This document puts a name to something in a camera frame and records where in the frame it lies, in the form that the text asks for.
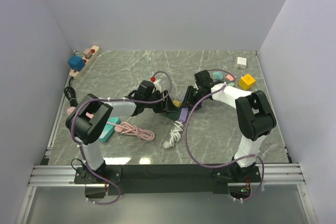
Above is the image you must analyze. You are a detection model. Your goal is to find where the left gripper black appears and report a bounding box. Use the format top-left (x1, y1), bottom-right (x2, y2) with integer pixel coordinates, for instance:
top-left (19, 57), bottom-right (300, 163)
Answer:
top-left (144, 91), bottom-right (177, 114)

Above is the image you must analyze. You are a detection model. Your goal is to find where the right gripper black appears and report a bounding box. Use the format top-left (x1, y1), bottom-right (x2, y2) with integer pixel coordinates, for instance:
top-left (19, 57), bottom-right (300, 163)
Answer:
top-left (180, 86), bottom-right (207, 112)

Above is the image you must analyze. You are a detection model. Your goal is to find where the yellow white plug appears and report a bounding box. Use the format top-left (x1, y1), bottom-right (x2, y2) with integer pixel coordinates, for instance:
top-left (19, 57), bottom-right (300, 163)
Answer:
top-left (173, 100), bottom-right (182, 107)

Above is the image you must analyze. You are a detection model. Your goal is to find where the purple power strip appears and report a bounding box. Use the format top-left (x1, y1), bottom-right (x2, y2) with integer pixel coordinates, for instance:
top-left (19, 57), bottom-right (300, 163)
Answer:
top-left (178, 108), bottom-right (188, 123)

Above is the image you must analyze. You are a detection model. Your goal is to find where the white cable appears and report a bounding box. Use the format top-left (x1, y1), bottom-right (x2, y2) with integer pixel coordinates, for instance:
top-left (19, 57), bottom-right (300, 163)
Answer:
top-left (162, 120), bottom-right (184, 149)

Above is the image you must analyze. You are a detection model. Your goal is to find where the teal blue plug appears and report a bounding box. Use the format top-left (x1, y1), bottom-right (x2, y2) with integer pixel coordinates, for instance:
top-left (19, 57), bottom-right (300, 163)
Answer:
top-left (212, 71), bottom-right (224, 80)

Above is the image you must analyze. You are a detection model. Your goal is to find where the salmon pink plug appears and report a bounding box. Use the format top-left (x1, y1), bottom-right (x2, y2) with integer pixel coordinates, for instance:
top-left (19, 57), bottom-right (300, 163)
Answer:
top-left (226, 74), bottom-right (235, 82)

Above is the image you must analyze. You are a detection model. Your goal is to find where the pink power strip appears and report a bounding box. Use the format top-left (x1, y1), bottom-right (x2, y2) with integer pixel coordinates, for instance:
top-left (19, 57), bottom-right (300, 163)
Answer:
top-left (66, 106), bottom-right (155, 142)

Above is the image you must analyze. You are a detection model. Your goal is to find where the yellow cube socket adapter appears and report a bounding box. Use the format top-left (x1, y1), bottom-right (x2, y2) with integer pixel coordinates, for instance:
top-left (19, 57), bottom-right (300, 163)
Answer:
top-left (238, 74), bottom-right (256, 90)

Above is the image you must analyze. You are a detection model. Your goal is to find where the white plug adapter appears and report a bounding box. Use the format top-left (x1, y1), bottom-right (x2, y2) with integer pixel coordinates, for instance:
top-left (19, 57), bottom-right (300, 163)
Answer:
top-left (236, 57), bottom-right (247, 69)

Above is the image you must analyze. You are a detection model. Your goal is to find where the teal power strip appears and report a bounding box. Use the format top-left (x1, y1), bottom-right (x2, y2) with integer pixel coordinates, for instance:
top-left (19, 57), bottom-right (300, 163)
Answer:
top-left (99, 117), bottom-right (121, 143)

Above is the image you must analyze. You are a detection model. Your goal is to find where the dark green cube socket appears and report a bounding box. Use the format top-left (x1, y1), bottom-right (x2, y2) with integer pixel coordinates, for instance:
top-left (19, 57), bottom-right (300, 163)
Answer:
top-left (166, 111), bottom-right (181, 121)

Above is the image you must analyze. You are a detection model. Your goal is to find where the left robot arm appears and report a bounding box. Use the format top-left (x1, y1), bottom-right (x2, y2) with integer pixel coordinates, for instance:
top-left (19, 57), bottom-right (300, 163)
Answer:
top-left (66, 85), bottom-right (181, 183)

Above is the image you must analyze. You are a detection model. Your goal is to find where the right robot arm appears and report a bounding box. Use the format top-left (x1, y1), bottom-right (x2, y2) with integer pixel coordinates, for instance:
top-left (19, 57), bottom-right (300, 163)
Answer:
top-left (185, 83), bottom-right (277, 182)

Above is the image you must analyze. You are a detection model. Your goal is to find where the dusty pink plug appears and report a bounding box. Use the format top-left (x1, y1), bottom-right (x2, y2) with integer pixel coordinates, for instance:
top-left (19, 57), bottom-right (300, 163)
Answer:
top-left (83, 48), bottom-right (92, 59)

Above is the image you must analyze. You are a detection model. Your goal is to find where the blue cube socket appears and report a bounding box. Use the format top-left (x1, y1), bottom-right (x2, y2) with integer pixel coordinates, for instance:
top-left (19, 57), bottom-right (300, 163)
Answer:
top-left (68, 55), bottom-right (85, 71)

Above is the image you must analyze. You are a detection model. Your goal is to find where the black mounting base bar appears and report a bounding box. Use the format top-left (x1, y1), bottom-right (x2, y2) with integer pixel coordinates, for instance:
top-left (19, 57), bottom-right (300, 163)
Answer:
top-left (74, 164), bottom-right (261, 198)

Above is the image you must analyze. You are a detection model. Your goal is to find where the beige red power strip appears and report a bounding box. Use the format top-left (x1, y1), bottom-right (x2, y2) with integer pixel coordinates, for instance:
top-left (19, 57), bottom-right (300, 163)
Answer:
top-left (69, 46), bottom-right (101, 79)

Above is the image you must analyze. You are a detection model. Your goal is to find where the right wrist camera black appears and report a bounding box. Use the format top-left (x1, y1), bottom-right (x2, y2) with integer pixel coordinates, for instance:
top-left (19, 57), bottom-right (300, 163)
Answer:
top-left (194, 70), bottom-right (213, 90)

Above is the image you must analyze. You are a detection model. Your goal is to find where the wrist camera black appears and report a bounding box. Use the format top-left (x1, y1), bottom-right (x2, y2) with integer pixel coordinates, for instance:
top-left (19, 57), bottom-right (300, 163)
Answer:
top-left (194, 70), bottom-right (213, 90)
top-left (136, 80), bottom-right (155, 100)

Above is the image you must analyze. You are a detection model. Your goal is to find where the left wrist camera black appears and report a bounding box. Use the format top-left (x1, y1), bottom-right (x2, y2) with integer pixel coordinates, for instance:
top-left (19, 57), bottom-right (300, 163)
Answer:
top-left (136, 80), bottom-right (155, 100)

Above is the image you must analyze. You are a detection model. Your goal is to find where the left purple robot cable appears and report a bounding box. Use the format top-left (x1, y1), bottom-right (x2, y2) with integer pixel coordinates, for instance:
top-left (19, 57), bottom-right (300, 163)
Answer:
top-left (70, 71), bottom-right (173, 206)

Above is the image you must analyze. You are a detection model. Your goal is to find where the black coiled cable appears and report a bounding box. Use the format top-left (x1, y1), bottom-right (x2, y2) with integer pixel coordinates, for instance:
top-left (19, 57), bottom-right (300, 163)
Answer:
top-left (64, 76), bottom-right (81, 109)

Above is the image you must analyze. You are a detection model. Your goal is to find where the aluminium rail frame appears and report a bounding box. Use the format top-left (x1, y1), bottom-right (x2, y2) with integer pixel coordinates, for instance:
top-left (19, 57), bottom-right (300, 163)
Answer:
top-left (15, 87), bottom-right (307, 224)

